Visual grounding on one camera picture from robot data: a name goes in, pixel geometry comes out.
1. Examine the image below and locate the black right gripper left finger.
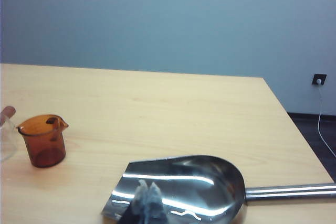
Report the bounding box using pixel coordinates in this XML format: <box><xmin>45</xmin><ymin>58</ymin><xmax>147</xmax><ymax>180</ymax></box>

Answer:
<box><xmin>122</xmin><ymin>179</ymin><xmax>148</xmax><ymax>224</ymax></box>

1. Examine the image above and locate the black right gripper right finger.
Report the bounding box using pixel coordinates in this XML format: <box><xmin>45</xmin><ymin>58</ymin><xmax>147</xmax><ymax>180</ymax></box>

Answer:
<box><xmin>145</xmin><ymin>182</ymin><xmax>169</xmax><ymax>224</ymax></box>

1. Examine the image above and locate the amber glass beaker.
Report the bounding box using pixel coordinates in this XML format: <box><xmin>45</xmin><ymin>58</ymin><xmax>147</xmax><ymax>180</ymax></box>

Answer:
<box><xmin>17</xmin><ymin>114</ymin><xmax>69</xmax><ymax>168</ymax></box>

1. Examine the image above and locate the clear beaker with wooden handle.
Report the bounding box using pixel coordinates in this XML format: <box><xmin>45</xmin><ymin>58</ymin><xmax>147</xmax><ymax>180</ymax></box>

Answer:
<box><xmin>0</xmin><ymin>105</ymin><xmax>18</xmax><ymax>163</ymax></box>

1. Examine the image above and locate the white plug and cable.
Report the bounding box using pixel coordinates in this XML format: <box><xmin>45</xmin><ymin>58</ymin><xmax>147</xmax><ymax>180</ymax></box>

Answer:
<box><xmin>316</xmin><ymin>78</ymin><xmax>336</xmax><ymax>158</ymax></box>

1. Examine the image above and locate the black wall outlet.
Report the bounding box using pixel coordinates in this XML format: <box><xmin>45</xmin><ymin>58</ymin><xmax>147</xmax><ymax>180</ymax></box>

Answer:
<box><xmin>311</xmin><ymin>73</ymin><xmax>328</xmax><ymax>86</ymax></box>

